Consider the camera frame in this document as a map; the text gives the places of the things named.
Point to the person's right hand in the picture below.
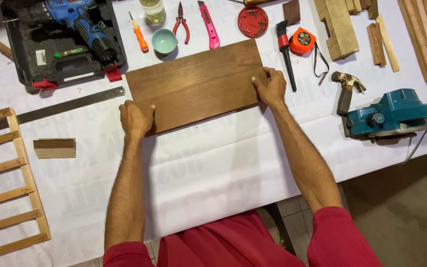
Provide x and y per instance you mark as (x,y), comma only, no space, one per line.
(272,91)

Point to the person's left hand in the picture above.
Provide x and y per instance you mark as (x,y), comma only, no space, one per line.
(135,120)

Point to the brown wooden board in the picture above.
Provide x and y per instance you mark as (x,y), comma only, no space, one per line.
(195,87)

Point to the black brush with red band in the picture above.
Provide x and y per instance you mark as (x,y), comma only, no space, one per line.
(285,48)

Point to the orange tape measure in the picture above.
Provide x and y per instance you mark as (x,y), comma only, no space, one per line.
(302,40)

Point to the heap of screws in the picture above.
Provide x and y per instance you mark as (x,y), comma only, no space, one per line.
(258,24)

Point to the claw hammer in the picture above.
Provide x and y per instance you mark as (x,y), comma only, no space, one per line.
(345,94)

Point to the long steel ruler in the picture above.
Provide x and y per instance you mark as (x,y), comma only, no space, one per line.
(57,108)

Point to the red round lid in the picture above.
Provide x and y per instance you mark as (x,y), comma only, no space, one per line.
(244,16)

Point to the brown sandpaper piece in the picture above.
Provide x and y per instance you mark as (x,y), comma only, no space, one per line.
(291,12)

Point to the orange screwdriver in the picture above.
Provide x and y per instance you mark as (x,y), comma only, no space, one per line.
(139,36)

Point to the teal ceramic bowl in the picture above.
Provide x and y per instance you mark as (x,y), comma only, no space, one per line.
(164,40)

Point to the small flat wooden block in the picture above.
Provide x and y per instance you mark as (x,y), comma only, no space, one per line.
(55,149)

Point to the white table cover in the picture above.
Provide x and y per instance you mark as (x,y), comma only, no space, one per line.
(206,170)

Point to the pink utility knife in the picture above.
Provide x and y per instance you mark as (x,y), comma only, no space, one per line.
(209,29)

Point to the thick pale wooden block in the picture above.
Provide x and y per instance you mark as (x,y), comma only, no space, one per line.
(339,31)

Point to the small wooden box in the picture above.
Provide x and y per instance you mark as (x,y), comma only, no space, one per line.
(258,1)

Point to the green marker pen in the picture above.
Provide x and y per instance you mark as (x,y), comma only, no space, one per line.
(70,52)

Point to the clear bottle of yellow liquid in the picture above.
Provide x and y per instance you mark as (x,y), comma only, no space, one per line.
(153,11)

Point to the short brown wooden piece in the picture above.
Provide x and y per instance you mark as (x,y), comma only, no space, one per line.
(376,44)

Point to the heap of small wooden offcuts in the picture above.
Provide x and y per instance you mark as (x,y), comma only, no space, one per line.
(361,6)

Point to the pale wooden strip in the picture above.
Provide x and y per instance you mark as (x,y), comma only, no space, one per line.
(388,46)

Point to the teal electric planer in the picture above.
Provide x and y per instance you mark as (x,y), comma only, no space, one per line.
(395,111)

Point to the black drill case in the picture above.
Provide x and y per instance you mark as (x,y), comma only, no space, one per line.
(32,40)

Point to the black table leg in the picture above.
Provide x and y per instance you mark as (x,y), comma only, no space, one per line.
(281,230)

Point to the person's red clothing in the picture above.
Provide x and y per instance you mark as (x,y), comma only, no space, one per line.
(228,241)

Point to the heap of long wooden strips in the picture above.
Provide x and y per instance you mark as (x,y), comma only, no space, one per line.
(426,40)

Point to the wooden slatted frame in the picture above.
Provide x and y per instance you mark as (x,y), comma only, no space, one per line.
(24,163)

